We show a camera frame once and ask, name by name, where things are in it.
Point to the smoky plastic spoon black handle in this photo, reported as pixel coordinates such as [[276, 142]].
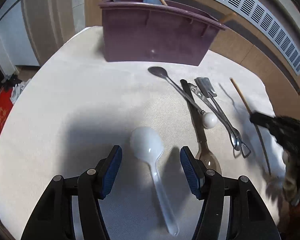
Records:
[[204, 155]]

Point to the metal spatula utensil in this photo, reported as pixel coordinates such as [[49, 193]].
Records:
[[205, 91]]

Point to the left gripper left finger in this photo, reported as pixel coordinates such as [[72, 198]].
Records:
[[108, 169]]

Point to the purple plastic utensil bin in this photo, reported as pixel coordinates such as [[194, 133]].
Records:
[[173, 33]]

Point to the grey ventilation grille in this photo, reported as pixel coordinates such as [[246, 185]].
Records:
[[258, 15]]

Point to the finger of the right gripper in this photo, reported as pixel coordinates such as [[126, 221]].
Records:
[[263, 120]]

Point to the white plastic spoon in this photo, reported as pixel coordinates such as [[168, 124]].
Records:
[[147, 146]]

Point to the metal spoon with white ball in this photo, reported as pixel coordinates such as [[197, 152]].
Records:
[[209, 120]]

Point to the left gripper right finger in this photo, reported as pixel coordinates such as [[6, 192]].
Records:
[[194, 171]]

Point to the white table mat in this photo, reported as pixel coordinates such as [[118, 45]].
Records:
[[78, 106]]

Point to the smiley face metal spoon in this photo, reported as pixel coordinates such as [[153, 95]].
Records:
[[234, 134]]

